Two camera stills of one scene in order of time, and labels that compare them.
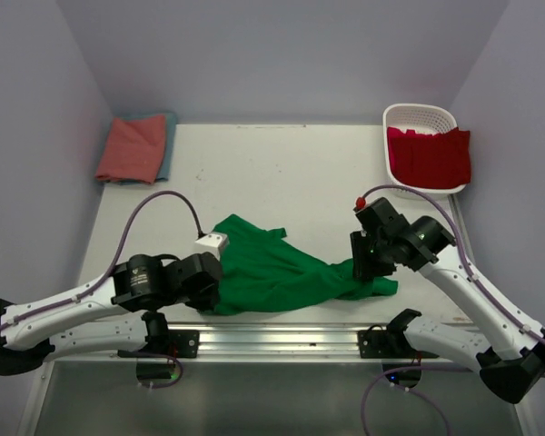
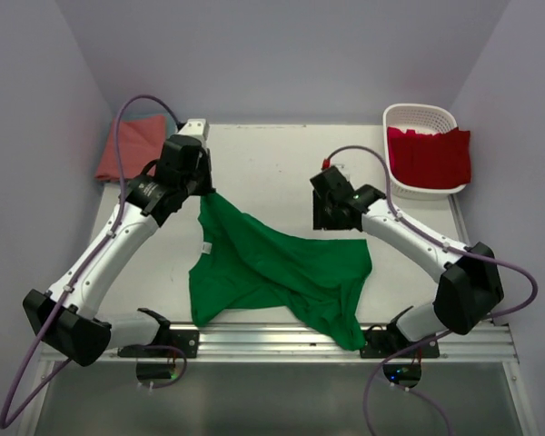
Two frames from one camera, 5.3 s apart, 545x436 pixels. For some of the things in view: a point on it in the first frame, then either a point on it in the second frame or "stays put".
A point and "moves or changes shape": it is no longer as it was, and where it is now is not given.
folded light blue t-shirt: x=170 y=123 stays put
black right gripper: x=361 y=266 → x=321 y=221
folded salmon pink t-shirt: x=133 y=149 stays put
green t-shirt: x=263 y=272 moves or changes shape
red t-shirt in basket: x=439 y=161 stays put
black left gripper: x=207 y=302 → x=203 y=160
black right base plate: x=380 y=343 stays put
